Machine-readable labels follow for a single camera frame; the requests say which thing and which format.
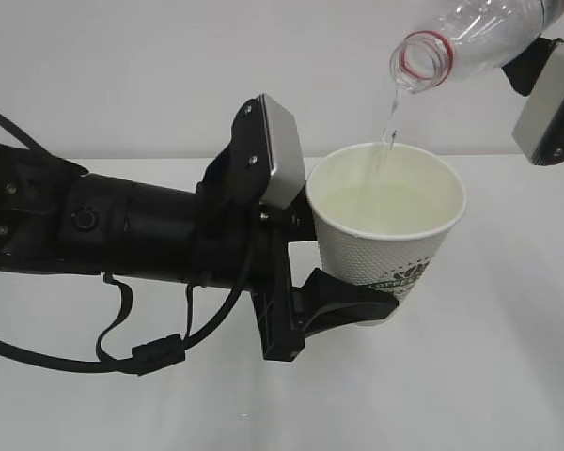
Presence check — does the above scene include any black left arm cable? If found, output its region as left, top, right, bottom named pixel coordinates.
left=0, top=105, right=258, bottom=377

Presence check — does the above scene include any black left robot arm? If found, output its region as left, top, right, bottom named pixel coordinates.
left=0, top=144, right=399, bottom=375

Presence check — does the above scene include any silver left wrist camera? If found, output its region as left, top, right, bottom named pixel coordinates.
left=201, top=92, right=306, bottom=212

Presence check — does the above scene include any white paper cup green logo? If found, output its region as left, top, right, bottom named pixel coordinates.
left=305, top=143, right=467, bottom=302

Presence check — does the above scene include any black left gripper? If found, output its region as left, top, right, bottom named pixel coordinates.
left=192, top=187, right=400, bottom=362

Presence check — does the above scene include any clear water bottle red label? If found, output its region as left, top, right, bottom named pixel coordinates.
left=389, top=1, right=553, bottom=94

